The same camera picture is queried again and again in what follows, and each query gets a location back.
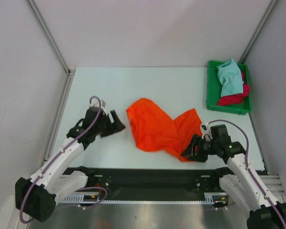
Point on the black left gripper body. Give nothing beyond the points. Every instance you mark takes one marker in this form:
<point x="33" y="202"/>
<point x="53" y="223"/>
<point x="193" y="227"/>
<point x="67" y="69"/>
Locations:
<point x="105" y="125"/>

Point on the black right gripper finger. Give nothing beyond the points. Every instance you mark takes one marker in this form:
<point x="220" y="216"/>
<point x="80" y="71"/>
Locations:
<point x="190" y="150"/>
<point x="201" y="159"/>

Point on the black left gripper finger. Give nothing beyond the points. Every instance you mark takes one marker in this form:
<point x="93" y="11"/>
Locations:
<point x="116" y="124"/>
<point x="108" y="133"/>

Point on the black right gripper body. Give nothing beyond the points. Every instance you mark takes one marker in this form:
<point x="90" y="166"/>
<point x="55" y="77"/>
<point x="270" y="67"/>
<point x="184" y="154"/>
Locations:
<point x="197" y="148"/>

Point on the orange t shirt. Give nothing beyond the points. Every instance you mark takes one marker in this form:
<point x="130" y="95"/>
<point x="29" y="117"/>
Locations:
<point x="154" y="130"/>

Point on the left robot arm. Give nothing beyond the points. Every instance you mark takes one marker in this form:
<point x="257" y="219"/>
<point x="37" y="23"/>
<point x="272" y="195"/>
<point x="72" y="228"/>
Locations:
<point x="36" y="197"/>

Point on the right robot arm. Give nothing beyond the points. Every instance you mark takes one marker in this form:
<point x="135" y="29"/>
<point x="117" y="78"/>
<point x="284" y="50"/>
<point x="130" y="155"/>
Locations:
<point x="238" y="179"/>

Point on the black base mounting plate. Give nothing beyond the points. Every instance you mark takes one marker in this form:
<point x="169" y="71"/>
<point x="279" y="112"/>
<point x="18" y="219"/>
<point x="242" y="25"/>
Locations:
<point x="159" y="184"/>

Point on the red t shirt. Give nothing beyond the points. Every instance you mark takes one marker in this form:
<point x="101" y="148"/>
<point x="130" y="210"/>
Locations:
<point x="236" y="98"/>

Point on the green plastic bin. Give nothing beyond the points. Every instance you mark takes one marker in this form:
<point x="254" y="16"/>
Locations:
<point x="239" y="104"/>

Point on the teal t shirt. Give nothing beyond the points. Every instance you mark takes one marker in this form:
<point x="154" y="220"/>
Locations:
<point x="230" y="78"/>

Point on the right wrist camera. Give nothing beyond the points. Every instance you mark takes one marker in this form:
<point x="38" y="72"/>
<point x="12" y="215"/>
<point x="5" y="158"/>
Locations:
<point x="206" y="132"/>

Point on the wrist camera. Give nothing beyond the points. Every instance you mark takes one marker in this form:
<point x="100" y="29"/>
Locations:
<point x="206" y="132"/>
<point x="102" y="105"/>

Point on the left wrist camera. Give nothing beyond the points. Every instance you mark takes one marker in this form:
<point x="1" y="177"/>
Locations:
<point x="102" y="105"/>

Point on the white slotted cable duct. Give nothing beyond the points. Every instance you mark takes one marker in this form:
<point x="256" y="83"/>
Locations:
<point x="89" y="199"/>

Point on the left aluminium corner post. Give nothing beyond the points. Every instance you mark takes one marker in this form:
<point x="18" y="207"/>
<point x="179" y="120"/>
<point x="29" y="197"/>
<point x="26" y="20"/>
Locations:
<point x="47" y="34"/>

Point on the aluminium corner post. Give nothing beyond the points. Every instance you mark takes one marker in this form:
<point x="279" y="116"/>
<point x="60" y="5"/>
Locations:
<point x="47" y="34"/>
<point x="262" y="23"/>

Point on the right aluminium corner post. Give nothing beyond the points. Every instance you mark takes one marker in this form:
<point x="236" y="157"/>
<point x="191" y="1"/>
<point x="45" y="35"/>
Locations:
<point x="262" y="23"/>

